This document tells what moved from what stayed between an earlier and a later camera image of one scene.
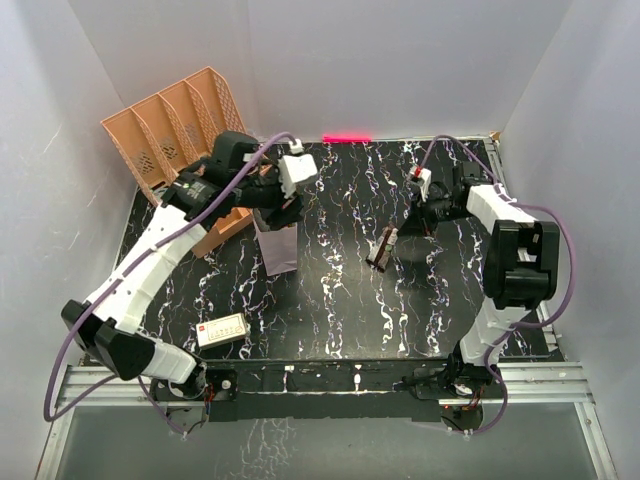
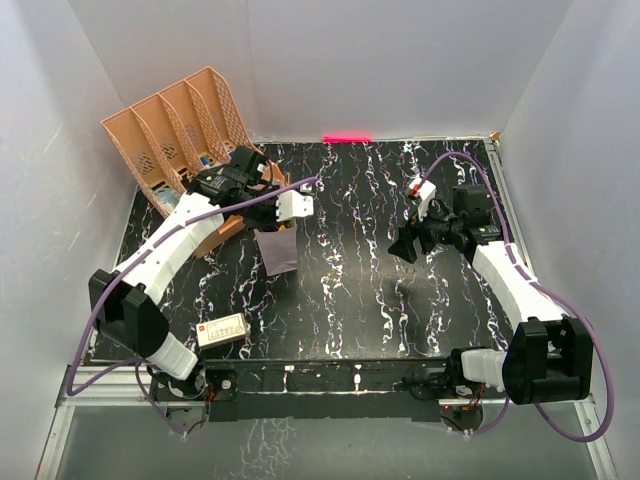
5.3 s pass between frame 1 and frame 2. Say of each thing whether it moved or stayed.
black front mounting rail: stayed
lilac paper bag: stayed
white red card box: stayed
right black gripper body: moved
